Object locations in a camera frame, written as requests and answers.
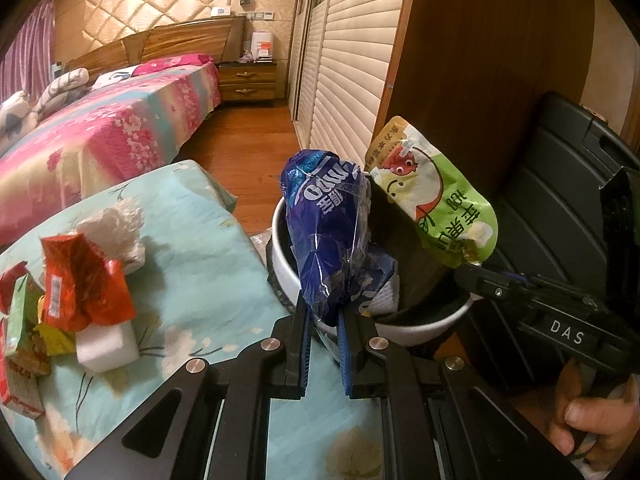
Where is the dark wooden door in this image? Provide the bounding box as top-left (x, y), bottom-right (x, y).
top-left (375, 0), bottom-right (594, 193)

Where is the light blue floral table cloth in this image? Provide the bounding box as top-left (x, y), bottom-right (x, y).
top-left (1, 160), bottom-right (383, 479)

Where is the wooden headboard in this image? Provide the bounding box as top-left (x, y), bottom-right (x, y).
top-left (63, 16), bottom-right (245, 76)

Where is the red and white small carton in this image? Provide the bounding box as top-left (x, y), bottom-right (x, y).
top-left (1, 261), bottom-right (44, 419)

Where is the green juice carton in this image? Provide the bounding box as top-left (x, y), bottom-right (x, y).
top-left (4, 273), bottom-right (51, 376)

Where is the white trash bin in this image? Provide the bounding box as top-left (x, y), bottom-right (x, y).
top-left (267, 184), bottom-right (475, 347)

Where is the white foam fruit net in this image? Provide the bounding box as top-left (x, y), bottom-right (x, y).
top-left (369, 276), bottom-right (399, 316)

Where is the white box on nightstand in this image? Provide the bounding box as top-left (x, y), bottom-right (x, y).
top-left (250, 32), bottom-right (273, 63)

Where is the folded patterned quilt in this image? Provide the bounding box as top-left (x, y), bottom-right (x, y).
top-left (0, 67), bottom-right (90, 154)

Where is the yellow snack wrapper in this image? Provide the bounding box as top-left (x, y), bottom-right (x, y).
top-left (34, 296), bottom-right (76, 356)

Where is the pink pillow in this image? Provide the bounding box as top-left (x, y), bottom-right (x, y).
top-left (131, 53), bottom-right (214, 77)

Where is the red snack wrapper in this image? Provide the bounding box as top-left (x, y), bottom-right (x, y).
top-left (41, 234), bottom-right (136, 333)

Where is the crumpled white tissue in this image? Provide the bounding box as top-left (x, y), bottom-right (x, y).
top-left (74, 198), bottom-right (145, 275)

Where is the green drink pouch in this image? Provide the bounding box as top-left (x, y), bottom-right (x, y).
top-left (366, 116), bottom-right (498, 268)

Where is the white louvered wardrobe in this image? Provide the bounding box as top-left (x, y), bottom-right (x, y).
top-left (288, 0), bottom-right (404, 164)

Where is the white foam block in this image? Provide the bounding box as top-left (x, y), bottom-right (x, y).
top-left (75, 321), bottom-right (140, 374)

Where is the wooden nightstand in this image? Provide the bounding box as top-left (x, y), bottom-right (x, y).
top-left (217, 62), bottom-right (278, 104)

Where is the bed with pink floral sheet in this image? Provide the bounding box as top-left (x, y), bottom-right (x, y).
top-left (1, 63), bottom-right (220, 245)

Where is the blue plastic snack bag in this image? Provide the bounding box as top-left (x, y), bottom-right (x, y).
top-left (280, 150), bottom-right (398, 326)

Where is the person's right hand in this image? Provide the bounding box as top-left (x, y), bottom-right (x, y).
top-left (547, 359), bottom-right (639, 472)

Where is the pink curtain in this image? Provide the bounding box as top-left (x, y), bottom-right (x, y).
top-left (1, 0), bottom-right (55, 102)

